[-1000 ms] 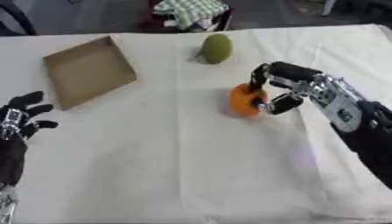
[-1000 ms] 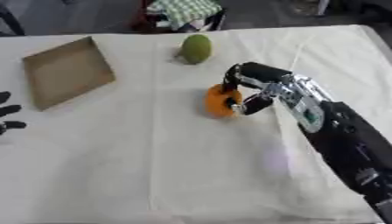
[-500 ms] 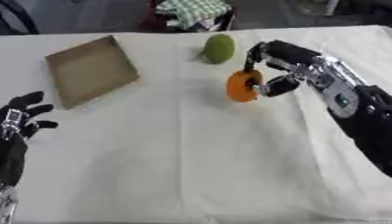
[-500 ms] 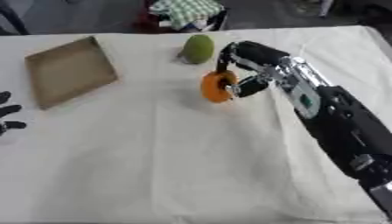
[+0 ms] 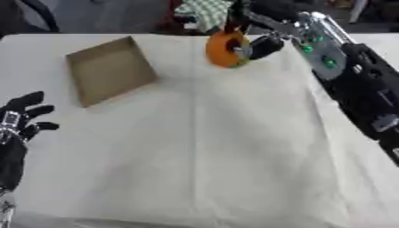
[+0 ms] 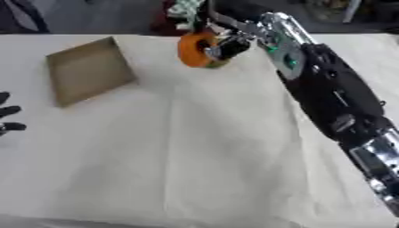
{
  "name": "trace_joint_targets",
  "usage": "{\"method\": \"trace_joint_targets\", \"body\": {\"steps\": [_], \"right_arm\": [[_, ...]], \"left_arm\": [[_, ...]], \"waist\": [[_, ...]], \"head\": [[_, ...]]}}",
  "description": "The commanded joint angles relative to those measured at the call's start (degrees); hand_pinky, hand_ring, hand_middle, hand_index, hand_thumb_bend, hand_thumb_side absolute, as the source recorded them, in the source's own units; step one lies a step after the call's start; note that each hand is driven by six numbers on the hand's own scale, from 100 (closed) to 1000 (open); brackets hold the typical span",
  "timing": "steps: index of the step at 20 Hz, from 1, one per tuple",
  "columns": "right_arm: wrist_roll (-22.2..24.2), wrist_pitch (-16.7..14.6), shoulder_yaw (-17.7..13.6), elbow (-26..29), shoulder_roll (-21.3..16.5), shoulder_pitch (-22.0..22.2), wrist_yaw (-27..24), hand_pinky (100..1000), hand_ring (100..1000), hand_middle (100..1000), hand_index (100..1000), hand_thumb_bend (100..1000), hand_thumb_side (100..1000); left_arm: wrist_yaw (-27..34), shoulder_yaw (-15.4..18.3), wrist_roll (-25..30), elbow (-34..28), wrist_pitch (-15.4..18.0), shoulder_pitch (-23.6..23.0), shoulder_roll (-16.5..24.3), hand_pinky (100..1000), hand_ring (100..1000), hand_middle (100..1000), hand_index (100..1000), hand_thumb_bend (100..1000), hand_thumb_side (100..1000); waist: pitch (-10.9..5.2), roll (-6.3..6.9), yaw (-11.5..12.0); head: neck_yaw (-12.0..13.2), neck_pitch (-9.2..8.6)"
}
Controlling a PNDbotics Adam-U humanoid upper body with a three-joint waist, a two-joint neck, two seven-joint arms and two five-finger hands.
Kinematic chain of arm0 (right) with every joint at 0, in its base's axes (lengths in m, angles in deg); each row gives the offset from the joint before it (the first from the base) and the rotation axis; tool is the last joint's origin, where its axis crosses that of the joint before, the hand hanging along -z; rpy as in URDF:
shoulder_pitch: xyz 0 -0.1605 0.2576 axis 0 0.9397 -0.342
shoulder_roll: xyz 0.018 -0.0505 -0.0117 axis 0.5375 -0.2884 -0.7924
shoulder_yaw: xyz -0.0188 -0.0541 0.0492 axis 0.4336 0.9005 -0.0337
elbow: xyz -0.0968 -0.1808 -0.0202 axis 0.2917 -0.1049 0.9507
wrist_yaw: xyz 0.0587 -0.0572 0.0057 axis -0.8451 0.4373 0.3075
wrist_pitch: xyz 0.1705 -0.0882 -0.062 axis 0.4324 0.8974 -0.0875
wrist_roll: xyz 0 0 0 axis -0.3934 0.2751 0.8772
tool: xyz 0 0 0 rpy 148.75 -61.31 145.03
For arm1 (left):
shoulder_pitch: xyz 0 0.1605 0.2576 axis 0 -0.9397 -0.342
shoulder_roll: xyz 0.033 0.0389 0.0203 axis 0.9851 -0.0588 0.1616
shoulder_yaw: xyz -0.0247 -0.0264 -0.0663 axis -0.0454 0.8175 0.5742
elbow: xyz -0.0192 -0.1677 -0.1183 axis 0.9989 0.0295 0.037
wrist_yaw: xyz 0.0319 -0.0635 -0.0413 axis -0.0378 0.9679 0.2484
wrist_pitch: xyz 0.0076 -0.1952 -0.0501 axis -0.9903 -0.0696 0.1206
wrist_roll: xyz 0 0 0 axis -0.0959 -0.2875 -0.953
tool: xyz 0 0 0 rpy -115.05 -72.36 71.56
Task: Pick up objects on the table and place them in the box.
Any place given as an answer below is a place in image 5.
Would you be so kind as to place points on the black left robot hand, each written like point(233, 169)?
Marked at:
point(13, 142)

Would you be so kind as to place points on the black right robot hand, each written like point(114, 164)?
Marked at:
point(262, 46)

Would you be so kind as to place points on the orange round toy fruit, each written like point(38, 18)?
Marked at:
point(224, 49)

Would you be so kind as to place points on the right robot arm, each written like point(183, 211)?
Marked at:
point(343, 62)

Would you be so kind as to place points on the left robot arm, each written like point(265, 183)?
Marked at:
point(5, 212)

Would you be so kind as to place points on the tan cardboard box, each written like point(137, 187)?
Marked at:
point(110, 70)

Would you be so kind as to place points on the green white checked cloth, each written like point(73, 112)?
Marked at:
point(203, 12)

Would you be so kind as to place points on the black chair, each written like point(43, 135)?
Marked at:
point(32, 15)

